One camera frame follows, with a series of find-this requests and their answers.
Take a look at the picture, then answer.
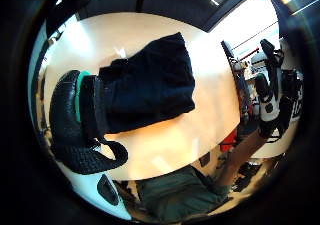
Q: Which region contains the white marker cube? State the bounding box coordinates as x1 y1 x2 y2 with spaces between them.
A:
259 92 280 123

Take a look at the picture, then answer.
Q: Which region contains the dark navy folded garment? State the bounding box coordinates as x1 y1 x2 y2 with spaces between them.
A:
95 31 197 135

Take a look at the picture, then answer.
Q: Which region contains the red object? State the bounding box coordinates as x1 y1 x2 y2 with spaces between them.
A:
219 129 238 153

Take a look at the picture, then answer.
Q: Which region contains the the person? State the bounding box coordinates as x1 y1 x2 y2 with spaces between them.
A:
134 128 268 223

